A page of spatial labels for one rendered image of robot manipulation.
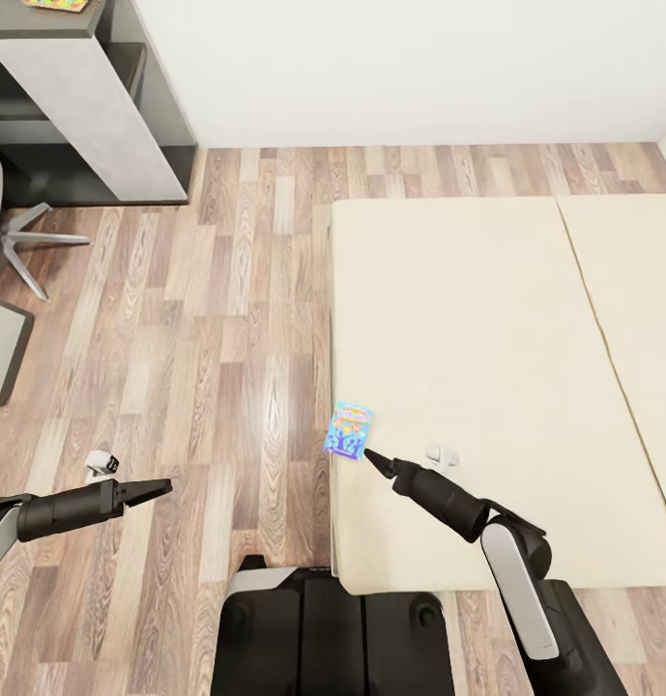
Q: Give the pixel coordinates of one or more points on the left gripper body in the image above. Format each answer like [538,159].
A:
[85,506]

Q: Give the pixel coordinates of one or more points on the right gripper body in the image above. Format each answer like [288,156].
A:
[429,489]

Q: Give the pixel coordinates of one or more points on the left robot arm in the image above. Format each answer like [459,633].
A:
[26,517]

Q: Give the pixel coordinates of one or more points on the board game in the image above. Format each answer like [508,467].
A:
[348,429]

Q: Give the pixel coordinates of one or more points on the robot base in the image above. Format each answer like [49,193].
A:
[297,632]

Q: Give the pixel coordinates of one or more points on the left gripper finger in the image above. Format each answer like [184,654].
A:
[132,489]
[148,496]

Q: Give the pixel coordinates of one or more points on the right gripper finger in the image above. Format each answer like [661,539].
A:
[389,468]

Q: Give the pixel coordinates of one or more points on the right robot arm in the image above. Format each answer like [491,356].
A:
[562,655]

